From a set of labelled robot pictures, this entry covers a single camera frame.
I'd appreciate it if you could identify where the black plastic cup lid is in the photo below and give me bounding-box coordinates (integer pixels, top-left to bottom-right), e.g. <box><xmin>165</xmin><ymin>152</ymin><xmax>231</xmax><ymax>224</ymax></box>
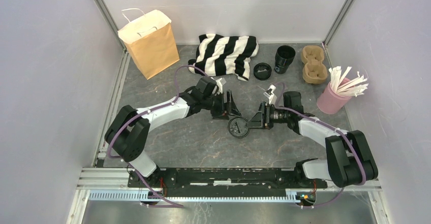
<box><xmin>228</xmin><ymin>117</ymin><xmax>250</xmax><ymax>139</ymax></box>

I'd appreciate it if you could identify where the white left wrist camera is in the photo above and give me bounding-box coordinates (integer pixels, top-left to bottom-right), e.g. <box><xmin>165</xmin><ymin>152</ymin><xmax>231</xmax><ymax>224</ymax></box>
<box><xmin>213</xmin><ymin>78</ymin><xmax>226</xmax><ymax>94</ymax></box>

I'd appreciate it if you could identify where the brown cardboard cup carrier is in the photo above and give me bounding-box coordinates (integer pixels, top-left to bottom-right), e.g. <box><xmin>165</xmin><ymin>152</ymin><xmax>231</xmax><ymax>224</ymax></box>
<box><xmin>300</xmin><ymin>45</ymin><xmax>328</xmax><ymax>84</ymax></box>

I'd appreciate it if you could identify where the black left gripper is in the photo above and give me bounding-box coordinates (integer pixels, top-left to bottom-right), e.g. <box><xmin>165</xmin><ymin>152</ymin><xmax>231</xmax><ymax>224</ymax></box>
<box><xmin>202</xmin><ymin>90</ymin><xmax>241</xmax><ymax>120</ymax></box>

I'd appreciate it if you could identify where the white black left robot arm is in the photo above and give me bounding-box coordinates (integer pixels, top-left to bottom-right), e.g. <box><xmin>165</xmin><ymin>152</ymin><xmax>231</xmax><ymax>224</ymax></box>
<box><xmin>104</xmin><ymin>77</ymin><xmax>241</xmax><ymax>187</ymax></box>

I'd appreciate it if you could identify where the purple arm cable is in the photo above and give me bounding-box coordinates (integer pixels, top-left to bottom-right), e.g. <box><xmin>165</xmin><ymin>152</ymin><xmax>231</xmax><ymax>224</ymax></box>
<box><xmin>274</xmin><ymin>82</ymin><xmax>367</xmax><ymax>209</ymax></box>
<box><xmin>107</xmin><ymin>65</ymin><xmax>209</xmax><ymax>209</ymax></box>

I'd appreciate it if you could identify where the white wrapped straws bundle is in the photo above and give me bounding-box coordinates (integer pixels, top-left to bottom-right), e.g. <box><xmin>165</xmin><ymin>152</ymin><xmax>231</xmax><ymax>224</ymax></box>
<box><xmin>329</xmin><ymin>66</ymin><xmax>368</xmax><ymax>97</ymax></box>

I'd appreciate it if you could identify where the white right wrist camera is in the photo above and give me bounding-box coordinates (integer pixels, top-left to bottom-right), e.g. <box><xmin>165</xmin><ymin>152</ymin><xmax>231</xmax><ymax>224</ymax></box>
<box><xmin>264</xmin><ymin>84</ymin><xmax>278</xmax><ymax>105</ymax></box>

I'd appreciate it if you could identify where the stack of black cups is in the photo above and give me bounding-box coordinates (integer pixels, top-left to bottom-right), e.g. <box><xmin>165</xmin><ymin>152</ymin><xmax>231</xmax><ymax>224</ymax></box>
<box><xmin>274</xmin><ymin>45</ymin><xmax>296</xmax><ymax>74</ymax></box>

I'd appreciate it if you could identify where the black white striped towel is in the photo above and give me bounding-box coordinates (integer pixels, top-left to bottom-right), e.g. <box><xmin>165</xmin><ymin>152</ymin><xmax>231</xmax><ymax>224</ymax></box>
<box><xmin>188</xmin><ymin>34</ymin><xmax>259</xmax><ymax>81</ymax></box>

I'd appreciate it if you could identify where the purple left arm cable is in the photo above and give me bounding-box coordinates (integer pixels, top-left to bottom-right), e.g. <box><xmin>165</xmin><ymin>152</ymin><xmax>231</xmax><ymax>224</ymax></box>
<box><xmin>107</xmin><ymin>65</ymin><xmax>209</xmax><ymax>209</ymax></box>

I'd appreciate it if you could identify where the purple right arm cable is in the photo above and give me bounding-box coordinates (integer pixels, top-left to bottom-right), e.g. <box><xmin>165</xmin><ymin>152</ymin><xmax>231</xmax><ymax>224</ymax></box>
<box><xmin>274</xmin><ymin>82</ymin><xmax>367</xmax><ymax>209</ymax></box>

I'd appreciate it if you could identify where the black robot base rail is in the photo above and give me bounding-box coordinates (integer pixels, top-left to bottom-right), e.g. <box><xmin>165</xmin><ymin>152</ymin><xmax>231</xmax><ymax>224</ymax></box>
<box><xmin>127</xmin><ymin>167</ymin><xmax>328</xmax><ymax>208</ymax></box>

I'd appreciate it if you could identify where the stack of black lids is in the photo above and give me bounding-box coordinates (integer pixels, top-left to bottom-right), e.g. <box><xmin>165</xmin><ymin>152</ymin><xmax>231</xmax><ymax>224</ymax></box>
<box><xmin>253</xmin><ymin>62</ymin><xmax>272</xmax><ymax>81</ymax></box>

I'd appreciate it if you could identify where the brown paper bag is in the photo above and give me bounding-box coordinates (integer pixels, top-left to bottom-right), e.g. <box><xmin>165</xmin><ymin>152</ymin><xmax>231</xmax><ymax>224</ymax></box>
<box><xmin>117</xmin><ymin>8</ymin><xmax>179</xmax><ymax>80</ymax></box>

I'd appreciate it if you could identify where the pink straw holder cup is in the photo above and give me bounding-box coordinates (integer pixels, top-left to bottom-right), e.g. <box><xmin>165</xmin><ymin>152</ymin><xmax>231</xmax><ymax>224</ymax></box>
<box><xmin>317</xmin><ymin>82</ymin><xmax>352</xmax><ymax>114</ymax></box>

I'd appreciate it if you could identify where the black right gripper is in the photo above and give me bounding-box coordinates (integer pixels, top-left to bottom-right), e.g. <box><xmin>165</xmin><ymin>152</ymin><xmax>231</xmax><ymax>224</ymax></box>
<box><xmin>244</xmin><ymin>101</ymin><xmax>290</xmax><ymax>130</ymax></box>

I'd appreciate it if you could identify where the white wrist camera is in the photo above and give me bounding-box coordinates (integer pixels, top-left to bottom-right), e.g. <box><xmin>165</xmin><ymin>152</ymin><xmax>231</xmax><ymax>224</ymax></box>
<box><xmin>264</xmin><ymin>84</ymin><xmax>278</xmax><ymax>105</ymax></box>
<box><xmin>213</xmin><ymin>78</ymin><xmax>226</xmax><ymax>94</ymax></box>

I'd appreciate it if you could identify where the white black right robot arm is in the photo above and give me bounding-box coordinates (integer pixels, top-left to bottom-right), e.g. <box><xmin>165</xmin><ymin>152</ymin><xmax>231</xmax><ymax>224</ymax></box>
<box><xmin>246</xmin><ymin>91</ymin><xmax>379</xmax><ymax>188</ymax></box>

